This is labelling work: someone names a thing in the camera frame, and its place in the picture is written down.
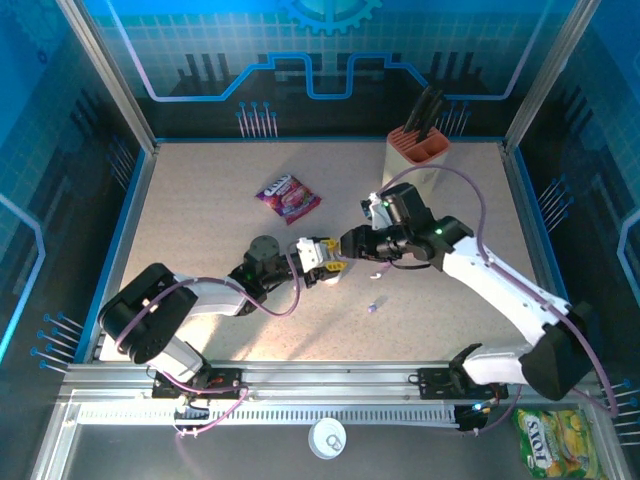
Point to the white round earbud case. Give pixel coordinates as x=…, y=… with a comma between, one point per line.
x=334, y=278

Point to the long aluminium mounting rail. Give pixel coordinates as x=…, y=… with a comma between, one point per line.
x=325, y=372

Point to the purple berries candy bag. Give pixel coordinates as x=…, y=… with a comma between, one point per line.
x=290, y=195

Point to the aluminium frame post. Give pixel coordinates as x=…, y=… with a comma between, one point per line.
x=112, y=80
x=547, y=80

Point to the aluminium table side rail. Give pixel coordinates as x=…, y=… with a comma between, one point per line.
x=129, y=250

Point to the beige orange knife block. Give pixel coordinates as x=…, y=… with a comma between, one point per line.
x=405, y=160

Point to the white earbud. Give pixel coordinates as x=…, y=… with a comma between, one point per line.
x=375, y=274

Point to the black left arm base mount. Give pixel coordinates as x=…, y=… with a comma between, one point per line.
x=225, y=382

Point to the white can lid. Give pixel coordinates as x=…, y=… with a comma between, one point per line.
x=327, y=439

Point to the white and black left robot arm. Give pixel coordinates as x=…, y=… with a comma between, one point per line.
x=215, y=297

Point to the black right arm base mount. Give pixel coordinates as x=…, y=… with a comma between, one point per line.
x=435, y=382

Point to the green yellow candy bag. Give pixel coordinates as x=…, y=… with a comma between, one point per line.
x=560, y=445

